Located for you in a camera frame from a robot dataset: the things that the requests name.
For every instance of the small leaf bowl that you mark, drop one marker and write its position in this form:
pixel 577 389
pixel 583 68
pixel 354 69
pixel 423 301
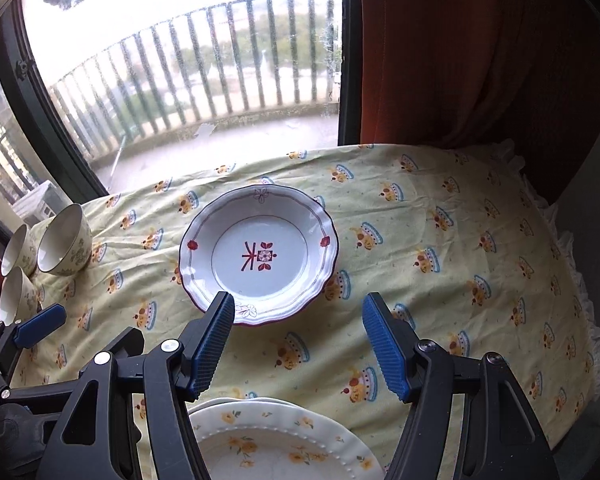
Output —
pixel 20 252
pixel 18 297

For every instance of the white outdoor air conditioner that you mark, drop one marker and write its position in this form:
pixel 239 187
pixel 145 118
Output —
pixel 43 202

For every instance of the balcony metal railing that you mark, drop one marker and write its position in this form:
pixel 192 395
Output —
pixel 244 78

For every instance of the far small leaf bowl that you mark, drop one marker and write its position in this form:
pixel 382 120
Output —
pixel 20 252

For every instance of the red curtain right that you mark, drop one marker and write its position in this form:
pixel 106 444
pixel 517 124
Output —
pixel 456 73

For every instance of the near small leaf bowl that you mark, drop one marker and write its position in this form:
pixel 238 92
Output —
pixel 18 297

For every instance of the yellow patterned tablecloth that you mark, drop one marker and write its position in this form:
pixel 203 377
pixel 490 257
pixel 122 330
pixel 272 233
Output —
pixel 454 244

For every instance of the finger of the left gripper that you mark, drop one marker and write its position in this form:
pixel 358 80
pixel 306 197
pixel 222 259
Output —
pixel 16 337
pixel 51 371

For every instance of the small red motif dish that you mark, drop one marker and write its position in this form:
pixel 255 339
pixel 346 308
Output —
pixel 271 247

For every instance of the large green leaf bowl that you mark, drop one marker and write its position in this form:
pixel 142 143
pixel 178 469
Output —
pixel 66 245

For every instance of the beaded rim floral plate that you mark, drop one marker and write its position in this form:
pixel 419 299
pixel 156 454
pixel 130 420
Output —
pixel 274 441

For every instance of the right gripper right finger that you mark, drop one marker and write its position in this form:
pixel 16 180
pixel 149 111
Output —
pixel 501 438

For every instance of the black window frame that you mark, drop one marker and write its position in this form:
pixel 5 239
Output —
pixel 50 124

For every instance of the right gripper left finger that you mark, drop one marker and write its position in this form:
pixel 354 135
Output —
pixel 95 437

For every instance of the scalloped yellow flower plate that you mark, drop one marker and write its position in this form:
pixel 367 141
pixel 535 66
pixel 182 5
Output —
pixel 199 406

